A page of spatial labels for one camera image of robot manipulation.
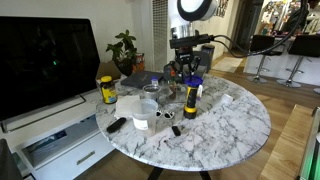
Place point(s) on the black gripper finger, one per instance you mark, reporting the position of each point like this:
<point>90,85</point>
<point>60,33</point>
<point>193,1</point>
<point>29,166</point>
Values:
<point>178,70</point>
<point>196,66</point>

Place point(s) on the small clear plastic cup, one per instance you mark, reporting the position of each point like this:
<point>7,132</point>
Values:
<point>151,92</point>

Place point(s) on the white TV cabinet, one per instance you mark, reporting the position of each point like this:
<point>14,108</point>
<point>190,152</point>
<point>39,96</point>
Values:
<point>50,146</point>

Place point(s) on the black bar stool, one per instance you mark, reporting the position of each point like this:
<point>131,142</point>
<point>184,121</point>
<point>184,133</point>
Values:
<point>305,45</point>
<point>262,43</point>

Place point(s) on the silver metal pole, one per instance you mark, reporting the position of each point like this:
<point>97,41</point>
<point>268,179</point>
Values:
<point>311,153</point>

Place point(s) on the black table base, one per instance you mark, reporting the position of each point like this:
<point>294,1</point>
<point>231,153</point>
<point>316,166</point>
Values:
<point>155,174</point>

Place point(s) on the white wall radiator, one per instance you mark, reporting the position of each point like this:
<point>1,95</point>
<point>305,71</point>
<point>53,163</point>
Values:
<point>160,33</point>

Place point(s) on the large black monitor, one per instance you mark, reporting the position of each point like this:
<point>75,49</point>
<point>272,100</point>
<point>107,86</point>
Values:
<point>43,63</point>

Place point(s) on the black round bin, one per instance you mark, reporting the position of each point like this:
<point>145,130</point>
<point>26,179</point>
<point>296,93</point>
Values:
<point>210,50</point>

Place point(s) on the yellow label vitamin bottle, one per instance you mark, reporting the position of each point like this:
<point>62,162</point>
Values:
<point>108,90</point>

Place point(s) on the white paper napkin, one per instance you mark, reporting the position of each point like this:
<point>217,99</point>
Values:
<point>125,106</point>

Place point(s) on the black oblong remote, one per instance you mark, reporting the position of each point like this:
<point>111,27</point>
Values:
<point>116,125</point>

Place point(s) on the white bar counter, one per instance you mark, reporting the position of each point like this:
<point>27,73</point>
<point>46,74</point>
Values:
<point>281,65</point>

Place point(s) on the large clear labelled cup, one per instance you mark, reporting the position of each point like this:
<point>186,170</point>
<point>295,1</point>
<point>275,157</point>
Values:
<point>144,116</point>

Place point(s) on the green potted plant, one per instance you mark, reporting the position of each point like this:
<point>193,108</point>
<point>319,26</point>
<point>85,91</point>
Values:
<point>125,50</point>

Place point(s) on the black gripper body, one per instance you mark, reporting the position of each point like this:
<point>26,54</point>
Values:
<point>184,56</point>

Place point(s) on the clear plastic container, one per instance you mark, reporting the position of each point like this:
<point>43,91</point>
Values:
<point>167,85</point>

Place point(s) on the white framed sunglasses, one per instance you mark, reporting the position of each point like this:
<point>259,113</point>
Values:
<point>165,114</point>

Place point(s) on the small bottle with blue cap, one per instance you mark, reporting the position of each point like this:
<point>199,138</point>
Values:
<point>154,81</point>

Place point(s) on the beige floor rug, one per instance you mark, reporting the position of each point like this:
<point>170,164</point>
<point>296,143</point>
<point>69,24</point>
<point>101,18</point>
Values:
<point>228,64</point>

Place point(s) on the black and yellow flashlight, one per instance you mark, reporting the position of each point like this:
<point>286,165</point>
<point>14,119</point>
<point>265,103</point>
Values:
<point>190,100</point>

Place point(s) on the orange bag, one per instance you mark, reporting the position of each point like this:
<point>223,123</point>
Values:
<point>140,62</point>

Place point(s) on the light wooden bench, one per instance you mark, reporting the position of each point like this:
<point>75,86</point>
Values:
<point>286,146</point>

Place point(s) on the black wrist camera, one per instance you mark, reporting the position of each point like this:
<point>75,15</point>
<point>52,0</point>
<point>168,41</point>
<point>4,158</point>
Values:
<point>190,41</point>

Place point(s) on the brown cardboard box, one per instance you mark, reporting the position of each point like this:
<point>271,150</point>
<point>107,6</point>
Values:
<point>106,70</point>

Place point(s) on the dark grey flat case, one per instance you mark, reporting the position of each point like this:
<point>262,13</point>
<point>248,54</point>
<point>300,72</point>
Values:
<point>141,79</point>

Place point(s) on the small black rectangular block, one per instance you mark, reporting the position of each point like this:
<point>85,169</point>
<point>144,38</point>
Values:
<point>175,130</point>

